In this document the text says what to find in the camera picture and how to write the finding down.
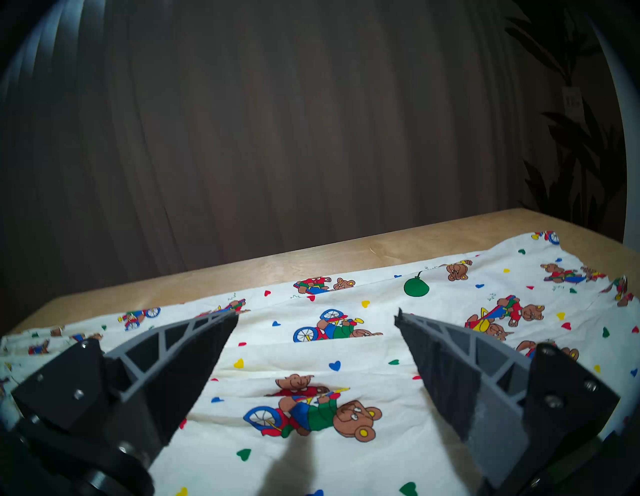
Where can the white bear print pants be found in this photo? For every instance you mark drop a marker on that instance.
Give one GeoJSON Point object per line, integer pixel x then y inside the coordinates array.
{"type": "Point", "coordinates": [350, 360]}

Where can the tall dark leafy plant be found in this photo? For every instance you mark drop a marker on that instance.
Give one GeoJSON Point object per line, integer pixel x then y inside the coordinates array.
{"type": "Point", "coordinates": [575, 165]}

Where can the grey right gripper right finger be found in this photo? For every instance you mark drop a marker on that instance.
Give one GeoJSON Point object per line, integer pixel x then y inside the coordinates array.
{"type": "Point", "coordinates": [500, 400]}

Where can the wide white curved arch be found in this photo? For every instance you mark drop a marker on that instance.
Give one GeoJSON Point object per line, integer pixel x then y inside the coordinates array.
{"type": "Point", "coordinates": [625, 100]}

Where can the brown pleated curtain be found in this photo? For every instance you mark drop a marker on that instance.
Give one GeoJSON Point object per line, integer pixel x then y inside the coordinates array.
{"type": "Point", "coordinates": [300, 125]}

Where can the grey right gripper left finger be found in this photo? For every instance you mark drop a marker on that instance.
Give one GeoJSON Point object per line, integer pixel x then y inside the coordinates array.
{"type": "Point", "coordinates": [150, 380]}

